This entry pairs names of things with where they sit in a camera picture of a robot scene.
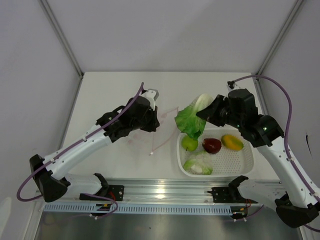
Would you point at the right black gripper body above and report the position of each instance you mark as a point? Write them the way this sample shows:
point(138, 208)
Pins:
point(224, 115)

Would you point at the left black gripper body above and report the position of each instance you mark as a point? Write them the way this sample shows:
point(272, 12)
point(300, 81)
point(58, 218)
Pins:
point(147, 122)

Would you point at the clear pink zip top bag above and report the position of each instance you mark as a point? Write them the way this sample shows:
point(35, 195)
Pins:
point(147, 143)

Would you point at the green lettuce leaf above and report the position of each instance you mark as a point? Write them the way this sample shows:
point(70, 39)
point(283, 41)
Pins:
point(187, 120)

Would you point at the pale green cabbage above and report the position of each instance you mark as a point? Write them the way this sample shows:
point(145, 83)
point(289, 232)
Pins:
point(198, 163)

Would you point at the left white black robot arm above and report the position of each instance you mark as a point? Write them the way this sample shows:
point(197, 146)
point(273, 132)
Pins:
point(51, 173)

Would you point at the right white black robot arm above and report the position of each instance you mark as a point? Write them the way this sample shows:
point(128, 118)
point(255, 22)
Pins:
point(297, 205)

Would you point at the yellow orange mango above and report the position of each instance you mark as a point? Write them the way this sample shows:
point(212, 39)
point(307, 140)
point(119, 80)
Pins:
point(231, 142)

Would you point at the red apple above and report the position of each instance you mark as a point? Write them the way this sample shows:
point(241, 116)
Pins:
point(211, 145)

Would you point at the green apple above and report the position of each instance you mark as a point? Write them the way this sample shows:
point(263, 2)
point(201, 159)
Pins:
point(189, 144)

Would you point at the white perforated plastic basket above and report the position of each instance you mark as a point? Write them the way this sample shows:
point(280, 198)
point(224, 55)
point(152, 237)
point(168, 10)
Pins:
point(226, 163)

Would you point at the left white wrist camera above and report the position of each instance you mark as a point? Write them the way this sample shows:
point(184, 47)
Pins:
point(151, 95)

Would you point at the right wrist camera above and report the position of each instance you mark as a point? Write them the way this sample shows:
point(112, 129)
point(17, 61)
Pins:
point(232, 86)

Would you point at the aluminium mounting rail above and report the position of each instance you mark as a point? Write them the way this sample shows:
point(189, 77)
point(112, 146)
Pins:
point(157, 191)

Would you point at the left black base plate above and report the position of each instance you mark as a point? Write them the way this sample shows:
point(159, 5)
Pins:
point(115, 192)

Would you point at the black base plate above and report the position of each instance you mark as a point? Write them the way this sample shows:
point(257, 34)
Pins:
point(115, 192)
point(228, 195)

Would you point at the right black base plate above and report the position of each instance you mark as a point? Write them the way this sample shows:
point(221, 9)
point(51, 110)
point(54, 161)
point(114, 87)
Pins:
point(228, 195)

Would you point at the white slotted cable duct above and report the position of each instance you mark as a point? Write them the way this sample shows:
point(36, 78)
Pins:
point(130, 208)

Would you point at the right aluminium frame post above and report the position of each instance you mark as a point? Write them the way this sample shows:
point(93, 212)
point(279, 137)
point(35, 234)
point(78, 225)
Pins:
point(281, 35)

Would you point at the aluminium frame post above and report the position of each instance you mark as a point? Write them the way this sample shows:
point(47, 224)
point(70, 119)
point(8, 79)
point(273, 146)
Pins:
point(56, 27)
point(281, 35)

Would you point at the left aluminium frame post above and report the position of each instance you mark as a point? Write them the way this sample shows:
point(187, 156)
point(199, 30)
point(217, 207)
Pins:
point(56, 27)

